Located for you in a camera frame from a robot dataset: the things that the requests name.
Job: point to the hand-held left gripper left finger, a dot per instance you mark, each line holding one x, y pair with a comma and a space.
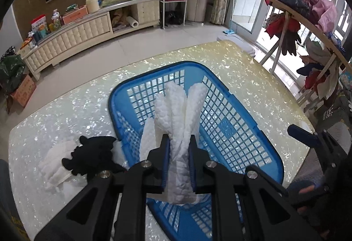
166, 160

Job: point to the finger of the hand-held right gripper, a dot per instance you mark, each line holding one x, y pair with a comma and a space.
302, 133

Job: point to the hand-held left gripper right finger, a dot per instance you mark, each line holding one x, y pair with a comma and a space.
191, 160

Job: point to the white quilted cloth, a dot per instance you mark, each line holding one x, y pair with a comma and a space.
176, 109

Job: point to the blue plastic basket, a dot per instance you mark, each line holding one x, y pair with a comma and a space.
233, 125

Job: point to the black cloth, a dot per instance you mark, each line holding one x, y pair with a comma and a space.
93, 153

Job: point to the white fabric piece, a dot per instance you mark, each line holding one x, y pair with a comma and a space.
57, 160

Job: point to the person's right hand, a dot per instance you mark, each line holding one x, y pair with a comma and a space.
307, 190

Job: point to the pile of mixed clothes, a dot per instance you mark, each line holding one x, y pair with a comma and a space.
319, 65

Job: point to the black garment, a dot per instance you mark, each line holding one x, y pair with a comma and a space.
290, 44

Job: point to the red garment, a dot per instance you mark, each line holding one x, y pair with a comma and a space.
283, 25

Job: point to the wooden clothes rack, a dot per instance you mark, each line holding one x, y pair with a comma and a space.
297, 14

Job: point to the blue mop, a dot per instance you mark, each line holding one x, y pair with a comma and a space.
230, 31

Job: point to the glass sliding door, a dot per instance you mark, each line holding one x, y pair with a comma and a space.
255, 4

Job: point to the paper towel roll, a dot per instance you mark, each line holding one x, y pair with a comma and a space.
132, 22

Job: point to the cream tufted media cabinet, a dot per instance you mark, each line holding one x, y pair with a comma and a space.
82, 30

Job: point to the printed cardboard box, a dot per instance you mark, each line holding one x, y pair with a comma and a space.
24, 91

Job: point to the green bundle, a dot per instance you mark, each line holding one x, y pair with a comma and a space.
115, 0

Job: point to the pink box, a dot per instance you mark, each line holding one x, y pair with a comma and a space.
75, 14

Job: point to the cream plastic jug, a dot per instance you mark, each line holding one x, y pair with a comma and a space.
92, 4

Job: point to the green plastic bag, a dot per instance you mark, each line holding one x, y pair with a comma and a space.
12, 73

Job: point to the red and white snack bag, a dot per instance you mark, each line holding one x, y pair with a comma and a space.
39, 22

